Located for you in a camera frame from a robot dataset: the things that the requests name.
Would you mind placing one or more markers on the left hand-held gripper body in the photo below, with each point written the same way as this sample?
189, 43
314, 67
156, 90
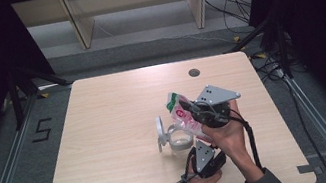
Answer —
203, 157

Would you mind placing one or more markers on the grey round table grommet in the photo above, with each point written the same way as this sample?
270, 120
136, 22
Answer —
194, 72

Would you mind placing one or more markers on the black metal stand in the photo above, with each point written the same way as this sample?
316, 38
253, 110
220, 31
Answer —
284, 50
16, 103

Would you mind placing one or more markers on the person's right hand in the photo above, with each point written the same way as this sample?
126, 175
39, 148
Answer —
230, 140

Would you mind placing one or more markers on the red and white plastic bag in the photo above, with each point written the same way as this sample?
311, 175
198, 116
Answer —
174, 103

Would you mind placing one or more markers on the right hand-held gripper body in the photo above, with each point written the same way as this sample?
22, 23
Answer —
216, 95

